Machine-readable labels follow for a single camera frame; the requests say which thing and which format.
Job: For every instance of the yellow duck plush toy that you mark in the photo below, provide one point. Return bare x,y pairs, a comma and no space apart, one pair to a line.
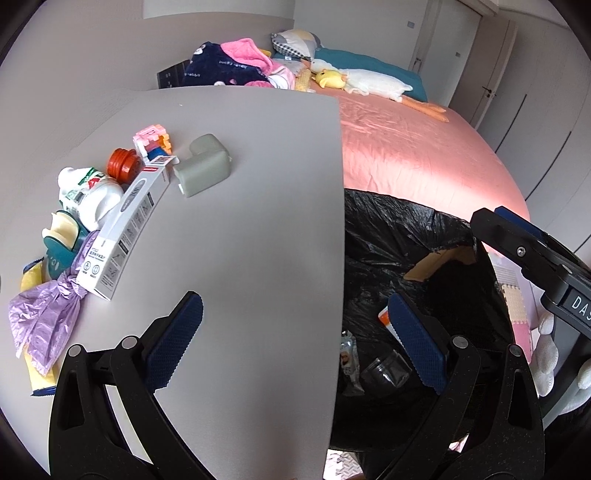
331,79

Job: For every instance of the black wall socket panel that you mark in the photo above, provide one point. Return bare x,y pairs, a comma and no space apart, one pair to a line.
172,77

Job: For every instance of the teal cream small cup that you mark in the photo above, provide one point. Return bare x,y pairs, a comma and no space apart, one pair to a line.
63,239

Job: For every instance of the orange white medicine carton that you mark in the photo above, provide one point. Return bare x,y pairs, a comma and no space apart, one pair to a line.
385,320

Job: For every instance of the patterned grey checked pillow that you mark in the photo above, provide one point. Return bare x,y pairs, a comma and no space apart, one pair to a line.
295,43

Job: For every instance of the orange ribbed plastic cap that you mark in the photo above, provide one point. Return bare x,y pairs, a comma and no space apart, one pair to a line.
124,165

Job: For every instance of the person's right gloved hand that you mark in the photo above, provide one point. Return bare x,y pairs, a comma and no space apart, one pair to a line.
544,361

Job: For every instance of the white plastic drink bottle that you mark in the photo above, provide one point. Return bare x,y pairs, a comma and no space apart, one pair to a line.
88,194

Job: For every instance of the white goose plush toy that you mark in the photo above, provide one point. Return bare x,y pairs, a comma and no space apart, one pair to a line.
365,82

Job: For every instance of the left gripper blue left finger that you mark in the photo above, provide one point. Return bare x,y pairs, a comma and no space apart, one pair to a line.
106,422

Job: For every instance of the black trash bag bin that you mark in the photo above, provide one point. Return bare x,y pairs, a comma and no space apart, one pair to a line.
394,246

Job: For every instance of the pink bed sheet mattress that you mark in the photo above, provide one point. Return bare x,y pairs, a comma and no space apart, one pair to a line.
392,149

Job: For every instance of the long white product box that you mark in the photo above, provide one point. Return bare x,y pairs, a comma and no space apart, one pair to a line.
105,261

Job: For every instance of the pink building block toy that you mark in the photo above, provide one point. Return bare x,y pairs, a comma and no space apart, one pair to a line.
152,141

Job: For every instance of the white wardrobe doors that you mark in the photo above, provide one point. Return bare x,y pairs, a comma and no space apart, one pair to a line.
526,88

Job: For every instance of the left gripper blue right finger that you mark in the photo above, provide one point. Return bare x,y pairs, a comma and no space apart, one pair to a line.
486,423

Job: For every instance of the purple plastic bag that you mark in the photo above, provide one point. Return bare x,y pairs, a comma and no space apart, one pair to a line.
42,318

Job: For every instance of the teal pillow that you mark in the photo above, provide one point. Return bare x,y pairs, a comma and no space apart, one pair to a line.
343,59

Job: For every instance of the navy pink clothes pile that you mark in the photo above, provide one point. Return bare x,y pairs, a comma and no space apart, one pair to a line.
236,63

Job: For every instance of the white room door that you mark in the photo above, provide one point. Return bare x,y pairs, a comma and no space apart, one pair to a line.
443,46

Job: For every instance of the yellow corn plush toy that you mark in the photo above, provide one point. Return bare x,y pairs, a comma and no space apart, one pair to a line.
302,81

